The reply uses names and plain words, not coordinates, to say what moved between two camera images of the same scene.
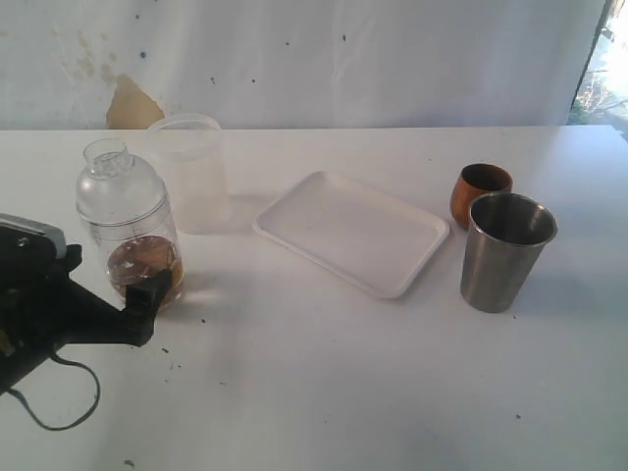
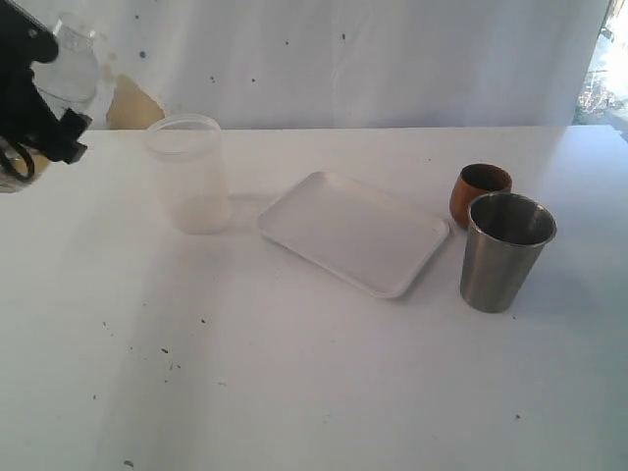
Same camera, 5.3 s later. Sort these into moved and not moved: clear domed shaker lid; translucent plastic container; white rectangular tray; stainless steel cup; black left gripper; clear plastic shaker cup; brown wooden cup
Moved: clear plastic shaker cup; clear domed shaker lid; black left gripper
Not moved: brown wooden cup; white rectangular tray; stainless steel cup; translucent plastic container
